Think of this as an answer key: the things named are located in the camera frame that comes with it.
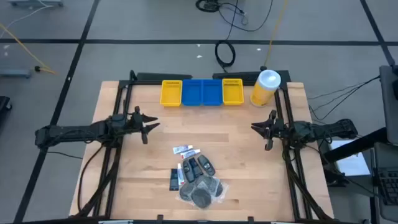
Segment round black brush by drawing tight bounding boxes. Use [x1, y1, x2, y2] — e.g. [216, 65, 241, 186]
[213, 179, 229, 198]
[195, 175, 218, 194]

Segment clear plastic bag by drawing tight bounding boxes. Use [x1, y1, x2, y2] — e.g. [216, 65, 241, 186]
[190, 187, 213, 210]
[178, 182, 197, 202]

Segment small white toothpaste tube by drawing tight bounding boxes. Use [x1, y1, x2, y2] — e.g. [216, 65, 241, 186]
[172, 144, 194, 156]

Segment white sheet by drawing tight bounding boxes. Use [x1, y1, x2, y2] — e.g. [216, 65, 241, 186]
[328, 139, 373, 177]

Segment yellow plastic basket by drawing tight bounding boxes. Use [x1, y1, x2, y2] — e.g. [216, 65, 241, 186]
[159, 80, 183, 108]
[221, 78, 245, 106]

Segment long black floor cable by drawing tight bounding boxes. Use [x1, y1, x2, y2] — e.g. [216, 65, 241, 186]
[195, 0, 274, 34]

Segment black desk beam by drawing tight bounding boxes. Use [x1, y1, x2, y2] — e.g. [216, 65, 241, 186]
[323, 126, 389, 163]

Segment black flat panel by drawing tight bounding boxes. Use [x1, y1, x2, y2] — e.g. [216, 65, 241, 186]
[212, 70, 292, 86]
[136, 72, 193, 82]

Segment yellow floor cable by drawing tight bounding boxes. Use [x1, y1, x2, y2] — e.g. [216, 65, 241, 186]
[263, 0, 289, 68]
[0, 23, 59, 75]

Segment black aluminium table frame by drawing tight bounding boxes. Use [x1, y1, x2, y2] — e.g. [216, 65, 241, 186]
[70, 70, 335, 224]

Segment yellow disinfecting wipes canister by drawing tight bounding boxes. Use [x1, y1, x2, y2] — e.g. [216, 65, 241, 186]
[250, 69, 282, 108]

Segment grey furniture foot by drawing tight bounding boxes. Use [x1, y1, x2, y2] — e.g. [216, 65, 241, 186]
[8, 0, 63, 7]
[0, 68, 32, 79]

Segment black computer keyboard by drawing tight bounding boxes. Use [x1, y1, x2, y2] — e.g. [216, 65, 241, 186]
[377, 167, 398, 207]

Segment grey ribbed cloth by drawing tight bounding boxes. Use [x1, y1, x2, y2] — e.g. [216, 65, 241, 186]
[169, 168, 180, 192]

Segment blue plastic basket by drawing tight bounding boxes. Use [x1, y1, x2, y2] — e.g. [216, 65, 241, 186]
[201, 78, 224, 106]
[181, 78, 204, 107]

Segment coiled black floor cable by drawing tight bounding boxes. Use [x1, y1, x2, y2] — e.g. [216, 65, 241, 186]
[214, 39, 236, 73]

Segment white floor cable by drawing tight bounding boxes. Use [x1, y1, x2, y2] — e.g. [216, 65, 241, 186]
[0, 4, 52, 31]

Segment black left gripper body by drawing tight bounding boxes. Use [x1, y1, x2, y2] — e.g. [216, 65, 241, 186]
[124, 105, 149, 146]

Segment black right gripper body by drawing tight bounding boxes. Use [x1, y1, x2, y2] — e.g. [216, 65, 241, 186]
[263, 109, 289, 152]

